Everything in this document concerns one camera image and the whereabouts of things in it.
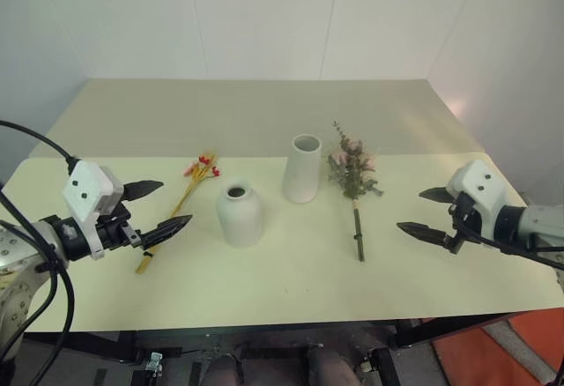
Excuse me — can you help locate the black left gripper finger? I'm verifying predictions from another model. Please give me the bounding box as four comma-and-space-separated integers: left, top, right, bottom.
139, 213, 195, 250
121, 179, 165, 203

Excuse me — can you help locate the pink and green flower bouquet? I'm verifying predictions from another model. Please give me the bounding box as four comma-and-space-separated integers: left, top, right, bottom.
325, 119, 385, 264

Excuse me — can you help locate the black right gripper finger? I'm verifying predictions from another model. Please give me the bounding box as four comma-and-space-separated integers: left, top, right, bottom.
418, 186, 453, 204
396, 221, 456, 252

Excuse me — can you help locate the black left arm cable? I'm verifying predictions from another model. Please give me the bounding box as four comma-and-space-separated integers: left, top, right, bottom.
0, 120, 76, 386

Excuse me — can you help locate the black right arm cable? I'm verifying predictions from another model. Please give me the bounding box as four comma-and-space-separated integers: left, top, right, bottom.
451, 217, 564, 271

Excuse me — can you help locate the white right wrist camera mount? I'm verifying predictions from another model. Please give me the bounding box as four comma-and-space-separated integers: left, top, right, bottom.
445, 160, 508, 229

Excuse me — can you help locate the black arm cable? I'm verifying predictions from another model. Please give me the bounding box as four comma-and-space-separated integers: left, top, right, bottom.
451, 217, 564, 271
0, 120, 76, 386

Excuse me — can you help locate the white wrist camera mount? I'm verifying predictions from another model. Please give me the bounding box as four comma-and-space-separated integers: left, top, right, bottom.
445, 160, 508, 229
61, 160, 126, 261

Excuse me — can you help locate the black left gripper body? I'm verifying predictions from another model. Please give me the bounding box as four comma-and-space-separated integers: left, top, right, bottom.
94, 203, 145, 251

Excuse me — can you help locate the orange floor mat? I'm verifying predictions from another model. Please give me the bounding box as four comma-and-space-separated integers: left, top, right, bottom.
430, 308, 564, 386

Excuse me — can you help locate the tall tapered white vase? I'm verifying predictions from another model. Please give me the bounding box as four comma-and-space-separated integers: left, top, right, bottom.
281, 133, 323, 204

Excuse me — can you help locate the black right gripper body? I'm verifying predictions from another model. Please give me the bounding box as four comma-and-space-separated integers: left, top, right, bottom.
445, 194, 481, 256

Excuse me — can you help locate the yellow-stemmed red flower bunch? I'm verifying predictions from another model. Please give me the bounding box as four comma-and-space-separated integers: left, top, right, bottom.
134, 149, 222, 277

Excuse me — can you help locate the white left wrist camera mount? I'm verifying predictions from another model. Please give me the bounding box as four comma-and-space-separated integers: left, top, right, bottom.
61, 160, 126, 261

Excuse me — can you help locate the round-shouldered white vase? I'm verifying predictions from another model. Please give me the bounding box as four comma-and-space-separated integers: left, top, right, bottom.
215, 177, 264, 249

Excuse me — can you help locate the black table frame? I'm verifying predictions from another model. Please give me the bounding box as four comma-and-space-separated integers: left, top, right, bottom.
21, 313, 547, 386

